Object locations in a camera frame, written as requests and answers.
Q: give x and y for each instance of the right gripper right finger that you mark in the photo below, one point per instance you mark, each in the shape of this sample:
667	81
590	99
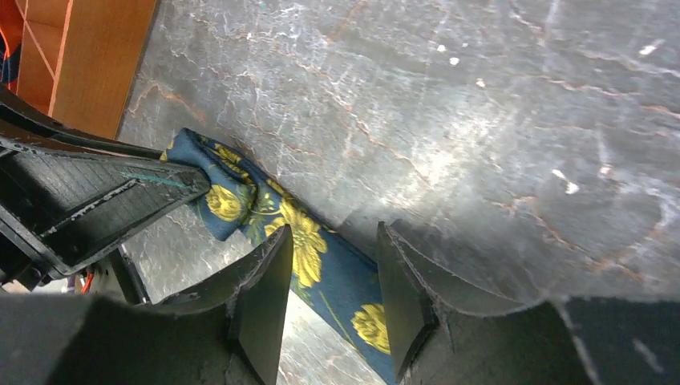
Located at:
454	315

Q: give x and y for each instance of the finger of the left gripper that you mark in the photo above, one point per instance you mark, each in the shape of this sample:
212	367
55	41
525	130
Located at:
65	207
19	113

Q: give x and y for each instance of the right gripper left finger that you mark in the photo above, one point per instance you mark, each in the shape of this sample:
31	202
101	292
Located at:
227	328

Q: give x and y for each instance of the blue yellow floral tie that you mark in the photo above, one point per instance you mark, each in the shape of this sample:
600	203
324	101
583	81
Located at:
330	275

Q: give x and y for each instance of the orange compartment tray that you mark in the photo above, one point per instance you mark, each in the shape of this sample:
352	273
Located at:
79	57

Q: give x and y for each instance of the rolled orange black tie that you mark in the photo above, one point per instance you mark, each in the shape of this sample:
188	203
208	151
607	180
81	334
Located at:
11	42

